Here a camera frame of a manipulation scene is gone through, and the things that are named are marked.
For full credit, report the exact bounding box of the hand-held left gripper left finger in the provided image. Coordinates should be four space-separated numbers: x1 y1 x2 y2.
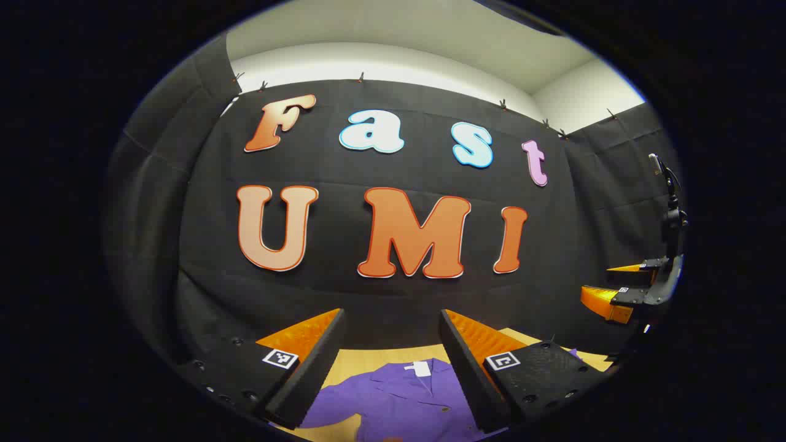
175 308 346 430

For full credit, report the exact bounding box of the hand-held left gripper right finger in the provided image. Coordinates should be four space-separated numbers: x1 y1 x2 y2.
438 309 615 434

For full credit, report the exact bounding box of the black backdrop cloth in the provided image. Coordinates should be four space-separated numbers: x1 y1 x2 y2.
104 34 685 394

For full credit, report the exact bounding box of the purple knit cardigan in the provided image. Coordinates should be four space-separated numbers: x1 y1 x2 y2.
299 349 583 442

